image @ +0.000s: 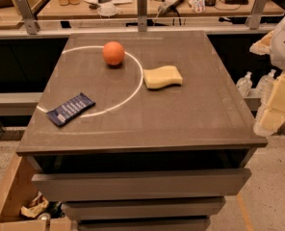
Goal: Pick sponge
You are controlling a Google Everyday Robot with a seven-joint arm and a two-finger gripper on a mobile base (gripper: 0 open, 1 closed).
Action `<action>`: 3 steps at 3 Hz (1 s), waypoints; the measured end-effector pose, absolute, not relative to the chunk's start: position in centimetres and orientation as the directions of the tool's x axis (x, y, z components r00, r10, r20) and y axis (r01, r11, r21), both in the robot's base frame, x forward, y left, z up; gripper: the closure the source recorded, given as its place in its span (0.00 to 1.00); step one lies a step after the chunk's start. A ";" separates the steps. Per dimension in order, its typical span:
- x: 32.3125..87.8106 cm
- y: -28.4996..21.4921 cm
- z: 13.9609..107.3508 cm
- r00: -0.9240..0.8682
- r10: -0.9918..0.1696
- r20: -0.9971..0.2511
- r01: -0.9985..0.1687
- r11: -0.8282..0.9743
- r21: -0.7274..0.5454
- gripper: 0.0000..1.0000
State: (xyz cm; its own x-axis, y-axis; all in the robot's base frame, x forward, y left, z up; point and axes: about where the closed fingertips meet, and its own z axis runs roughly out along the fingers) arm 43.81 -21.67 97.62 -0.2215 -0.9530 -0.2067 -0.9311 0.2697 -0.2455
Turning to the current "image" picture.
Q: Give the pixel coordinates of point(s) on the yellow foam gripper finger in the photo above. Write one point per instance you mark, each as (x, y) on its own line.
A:
(263, 45)
(271, 114)

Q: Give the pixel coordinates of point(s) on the yellow sponge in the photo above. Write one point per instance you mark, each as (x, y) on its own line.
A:
(163, 76)

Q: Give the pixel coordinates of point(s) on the clear sanitizer bottle right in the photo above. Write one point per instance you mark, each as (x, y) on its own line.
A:
(264, 80)

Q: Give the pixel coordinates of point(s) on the clear sanitizer bottle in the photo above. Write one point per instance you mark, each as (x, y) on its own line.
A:
(244, 84)
(264, 80)

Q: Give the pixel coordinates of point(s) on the clear sanitizer bottle left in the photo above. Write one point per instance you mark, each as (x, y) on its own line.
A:
(244, 84)

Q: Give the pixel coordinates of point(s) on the white power strip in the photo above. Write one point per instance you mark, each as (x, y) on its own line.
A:
(167, 5)

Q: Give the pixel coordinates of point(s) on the grey drawer cabinet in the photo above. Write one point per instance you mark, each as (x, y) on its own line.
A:
(141, 159)

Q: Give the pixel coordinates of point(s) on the orange ball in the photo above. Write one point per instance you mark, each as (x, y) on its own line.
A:
(113, 53)

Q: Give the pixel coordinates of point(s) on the white face mask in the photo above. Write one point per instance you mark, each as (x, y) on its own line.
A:
(107, 11)

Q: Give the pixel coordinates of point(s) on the blue snack wrapper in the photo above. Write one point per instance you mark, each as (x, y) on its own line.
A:
(63, 114)

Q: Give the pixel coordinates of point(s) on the wooden workbench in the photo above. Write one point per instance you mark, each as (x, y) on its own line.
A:
(54, 11)

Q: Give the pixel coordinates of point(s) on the crumpled paper bag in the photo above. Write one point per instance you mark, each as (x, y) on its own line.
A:
(35, 207)

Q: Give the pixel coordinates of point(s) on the cardboard box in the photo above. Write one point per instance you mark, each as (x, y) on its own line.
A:
(16, 190)

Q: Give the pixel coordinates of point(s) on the metal bracket right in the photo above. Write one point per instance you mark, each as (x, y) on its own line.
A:
(253, 21)

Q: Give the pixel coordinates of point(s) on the metal bracket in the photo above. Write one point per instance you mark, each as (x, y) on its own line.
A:
(31, 25)
(142, 15)
(253, 21)

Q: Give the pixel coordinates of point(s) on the metal bracket middle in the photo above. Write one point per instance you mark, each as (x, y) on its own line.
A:
(142, 15)

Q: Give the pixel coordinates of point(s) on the metal bracket left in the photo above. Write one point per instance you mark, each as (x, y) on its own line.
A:
(31, 25)

